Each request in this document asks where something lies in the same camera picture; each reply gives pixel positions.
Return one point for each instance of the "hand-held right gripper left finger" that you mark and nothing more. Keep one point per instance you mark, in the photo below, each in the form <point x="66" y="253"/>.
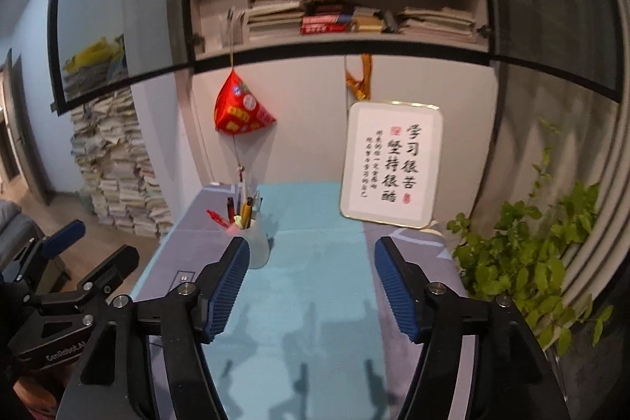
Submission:
<point x="229" y="292"/>

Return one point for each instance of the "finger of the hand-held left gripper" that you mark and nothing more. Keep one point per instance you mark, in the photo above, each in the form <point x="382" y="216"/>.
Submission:
<point x="64" y="235"/>
<point x="113" y="265"/>

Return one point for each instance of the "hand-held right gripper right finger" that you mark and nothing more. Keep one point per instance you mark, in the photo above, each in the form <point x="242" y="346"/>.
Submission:
<point x="398" y="297"/>

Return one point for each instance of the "translucent plastic cup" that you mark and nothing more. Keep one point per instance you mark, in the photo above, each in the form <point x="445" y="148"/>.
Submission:
<point x="258" y="248"/>

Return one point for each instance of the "light green correction pen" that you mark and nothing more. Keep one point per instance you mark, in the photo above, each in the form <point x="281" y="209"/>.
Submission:
<point x="238" y="221"/>

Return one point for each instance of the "red pen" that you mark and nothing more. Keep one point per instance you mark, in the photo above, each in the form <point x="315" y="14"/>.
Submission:
<point x="216" y="216"/>

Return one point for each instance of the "orange and black pen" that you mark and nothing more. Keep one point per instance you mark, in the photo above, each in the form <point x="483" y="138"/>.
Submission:
<point x="247" y="211"/>

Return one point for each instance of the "dark blue thin pen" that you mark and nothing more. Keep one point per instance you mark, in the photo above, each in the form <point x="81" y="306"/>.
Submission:
<point x="257" y="203"/>

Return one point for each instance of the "pile of books on floor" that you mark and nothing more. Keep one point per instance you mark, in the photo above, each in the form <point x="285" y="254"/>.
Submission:
<point x="118" y="174"/>

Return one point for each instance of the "green potted plant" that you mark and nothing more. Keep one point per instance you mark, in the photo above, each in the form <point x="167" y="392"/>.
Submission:
<point x="521" y="262"/>

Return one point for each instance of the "framed calligraphy sign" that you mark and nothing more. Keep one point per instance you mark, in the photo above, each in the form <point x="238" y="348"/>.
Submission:
<point x="389" y="164"/>

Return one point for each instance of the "red hanging ornament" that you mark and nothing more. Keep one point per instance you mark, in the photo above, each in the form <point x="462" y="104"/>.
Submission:
<point x="241" y="105"/>

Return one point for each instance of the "grey ribbed curtain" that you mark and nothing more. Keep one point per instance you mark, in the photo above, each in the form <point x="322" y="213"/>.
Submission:
<point x="595" y="203"/>

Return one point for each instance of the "gold tassel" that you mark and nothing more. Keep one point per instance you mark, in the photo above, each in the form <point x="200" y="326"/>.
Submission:
<point x="362" y="80"/>

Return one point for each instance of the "stack of magazines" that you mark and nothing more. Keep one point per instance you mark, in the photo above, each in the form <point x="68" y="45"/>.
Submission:
<point x="438" y="25"/>
<point x="275" y="19"/>

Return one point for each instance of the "stack of red books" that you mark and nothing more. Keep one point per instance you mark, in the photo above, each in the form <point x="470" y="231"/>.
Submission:
<point x="325" y="25"/>

